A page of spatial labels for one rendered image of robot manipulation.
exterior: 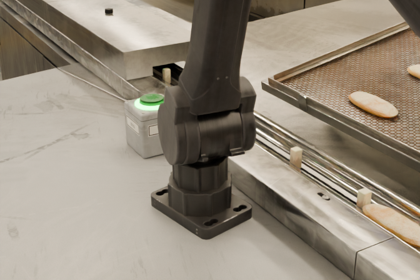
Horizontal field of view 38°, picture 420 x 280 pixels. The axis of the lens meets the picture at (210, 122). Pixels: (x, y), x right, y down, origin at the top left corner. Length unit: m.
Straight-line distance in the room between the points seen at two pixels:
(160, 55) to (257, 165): 0.42
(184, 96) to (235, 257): 0.20
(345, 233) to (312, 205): 0.07
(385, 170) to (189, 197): 0.33
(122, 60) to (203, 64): 0.54
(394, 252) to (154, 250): 0.28
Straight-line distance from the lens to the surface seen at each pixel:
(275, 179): 0.82
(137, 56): 1.18
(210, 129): 0.71
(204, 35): 0.64
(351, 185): 0.85
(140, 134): 0.95
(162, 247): 0.76
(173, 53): 1.22
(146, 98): 0.97
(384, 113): 0.95
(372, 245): 0.71
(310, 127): 1.08
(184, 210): 0.79
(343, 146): 1.02
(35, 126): 1.12
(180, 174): 0.78
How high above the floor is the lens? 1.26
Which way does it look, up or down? 24 degrees down
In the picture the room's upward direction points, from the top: straight up
